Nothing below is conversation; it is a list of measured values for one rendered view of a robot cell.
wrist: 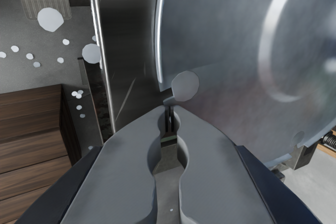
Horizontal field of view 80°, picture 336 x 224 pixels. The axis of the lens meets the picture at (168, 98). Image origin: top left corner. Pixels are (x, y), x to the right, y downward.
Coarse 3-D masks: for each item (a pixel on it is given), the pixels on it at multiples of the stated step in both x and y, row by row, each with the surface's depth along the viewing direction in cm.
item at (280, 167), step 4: (276, 164) 23; (280, 164) 23; (284, 164) 24; (268, 168) 23; (272, 168) 23; (276, 168) 23; (280, 168) 24; (284, 168) 24; (272, 172) 23; (276, 172) 24
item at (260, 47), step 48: (192, 0) 11; (240, 0) 12; (288, 0) 13; (192, 48) 12; (240, 48) 14; (288, 48) 15; (240, 96) 16; (288, 96) 18; (240, 144) 19; (288, 144) 23
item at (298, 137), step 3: (300, 132) 23; (303, 132) 23; (297, 135) 23; (300, 135) 23; (303, 135) 24; (294, 138) 23; (297, 138) 23; (300, 138) 24; (291, 141) 23; (294, 141) 23; (297, 141) 24; (300, 141) 24; (291, 144) 23; (294, 144) 24
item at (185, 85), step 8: (184, 72) 13; (192, 72) 13; (176, 80) 13; (184, 80) 13; (192, 80) 14; (176, 88) 13; (184, 88) 14; (192, 88) 14; (176, 96) 14; (184, 96) 14; (192, 96) 14
